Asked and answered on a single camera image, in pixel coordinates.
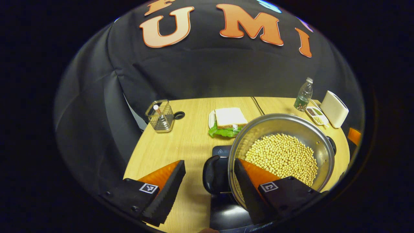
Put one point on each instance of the white plate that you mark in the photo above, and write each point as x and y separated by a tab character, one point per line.
211	119

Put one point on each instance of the pile of soybeans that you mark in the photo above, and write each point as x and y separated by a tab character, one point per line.
284	158

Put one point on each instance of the white divided dish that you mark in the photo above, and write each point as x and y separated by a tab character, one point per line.
315	113

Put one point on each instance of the black induction cooktop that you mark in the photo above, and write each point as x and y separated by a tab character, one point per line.
226	213

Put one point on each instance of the black backdrop cloth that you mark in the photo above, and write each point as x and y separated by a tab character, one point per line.
210	71

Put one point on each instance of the sandwich with lettuce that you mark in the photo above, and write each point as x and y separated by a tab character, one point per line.
229	117

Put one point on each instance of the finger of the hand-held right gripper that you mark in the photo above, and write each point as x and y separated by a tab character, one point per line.
354	136

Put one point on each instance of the clear plastic water bottle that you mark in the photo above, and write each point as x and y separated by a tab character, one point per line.
303	100

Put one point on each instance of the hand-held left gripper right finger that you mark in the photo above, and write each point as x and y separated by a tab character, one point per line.
245	194

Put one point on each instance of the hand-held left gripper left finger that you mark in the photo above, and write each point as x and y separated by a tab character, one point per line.
169	194

